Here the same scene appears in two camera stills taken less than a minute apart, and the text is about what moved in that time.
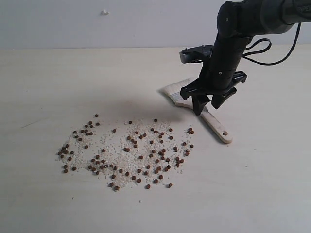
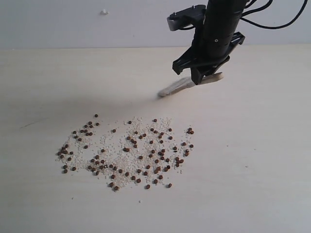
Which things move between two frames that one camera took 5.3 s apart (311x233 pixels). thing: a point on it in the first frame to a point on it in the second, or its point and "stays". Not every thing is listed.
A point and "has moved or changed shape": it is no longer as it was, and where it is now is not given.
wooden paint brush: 173,91 has moved or changed shape
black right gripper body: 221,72 to 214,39
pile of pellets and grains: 139,152 stays
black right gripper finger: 218,99 to 226,59
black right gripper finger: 199,101 to 198,73
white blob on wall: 104,12 stays
